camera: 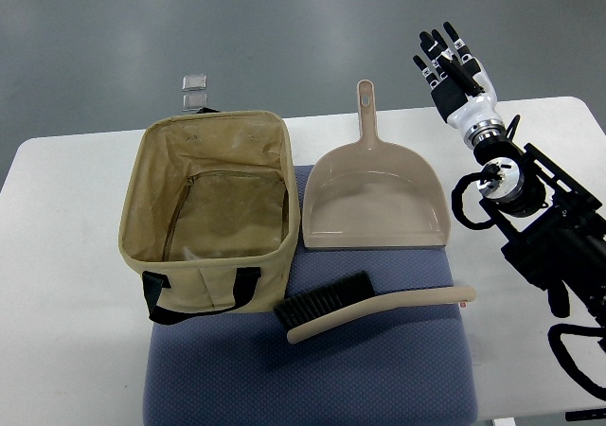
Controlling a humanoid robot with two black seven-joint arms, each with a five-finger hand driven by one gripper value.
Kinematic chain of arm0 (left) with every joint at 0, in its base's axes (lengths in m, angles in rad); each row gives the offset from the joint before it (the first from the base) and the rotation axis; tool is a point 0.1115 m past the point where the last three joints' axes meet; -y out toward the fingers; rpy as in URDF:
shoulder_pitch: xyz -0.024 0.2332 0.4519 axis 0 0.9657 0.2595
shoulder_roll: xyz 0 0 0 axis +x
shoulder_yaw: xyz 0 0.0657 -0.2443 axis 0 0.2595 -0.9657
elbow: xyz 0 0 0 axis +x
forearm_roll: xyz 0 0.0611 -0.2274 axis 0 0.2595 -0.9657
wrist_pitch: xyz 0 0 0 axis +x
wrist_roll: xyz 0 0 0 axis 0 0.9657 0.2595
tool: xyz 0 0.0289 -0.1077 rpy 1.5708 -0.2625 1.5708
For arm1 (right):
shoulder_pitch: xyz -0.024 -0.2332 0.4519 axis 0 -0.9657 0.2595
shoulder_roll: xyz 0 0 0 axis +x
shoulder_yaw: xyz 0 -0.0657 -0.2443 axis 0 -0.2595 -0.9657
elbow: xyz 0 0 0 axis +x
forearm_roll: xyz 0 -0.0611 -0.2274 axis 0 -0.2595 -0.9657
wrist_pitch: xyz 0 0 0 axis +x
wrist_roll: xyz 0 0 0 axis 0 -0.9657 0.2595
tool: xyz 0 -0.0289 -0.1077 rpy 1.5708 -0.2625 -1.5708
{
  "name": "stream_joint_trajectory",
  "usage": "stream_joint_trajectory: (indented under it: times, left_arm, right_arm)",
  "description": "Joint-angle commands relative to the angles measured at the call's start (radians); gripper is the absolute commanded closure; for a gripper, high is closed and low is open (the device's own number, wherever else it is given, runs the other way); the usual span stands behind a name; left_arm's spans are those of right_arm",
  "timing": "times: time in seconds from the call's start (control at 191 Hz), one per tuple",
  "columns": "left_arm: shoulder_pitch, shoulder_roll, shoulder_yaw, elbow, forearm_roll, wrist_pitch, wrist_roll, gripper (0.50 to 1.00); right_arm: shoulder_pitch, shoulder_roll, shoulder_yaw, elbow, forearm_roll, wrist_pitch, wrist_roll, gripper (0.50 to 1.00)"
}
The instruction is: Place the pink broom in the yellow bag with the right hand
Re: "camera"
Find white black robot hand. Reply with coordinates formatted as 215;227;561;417
413;22;506;149

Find beige hand broom black bristles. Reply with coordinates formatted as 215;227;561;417
274;272;477;345

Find yellow fabric bag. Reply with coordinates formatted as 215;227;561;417
118;111;300;325

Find beige plastic dustpan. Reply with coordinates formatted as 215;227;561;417
301;80;451;250

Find lower clear floor plate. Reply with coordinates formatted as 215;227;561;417
183;91;207;112

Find clear floor plate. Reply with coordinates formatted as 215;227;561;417
183;91;207;112
182;73;207;91

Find upper clear floor plate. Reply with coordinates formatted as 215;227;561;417
182;73;207;91

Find blue grey cushion mat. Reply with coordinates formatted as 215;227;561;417
142;164;481;426

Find black bracket under table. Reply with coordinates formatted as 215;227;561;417
564;408;606;422

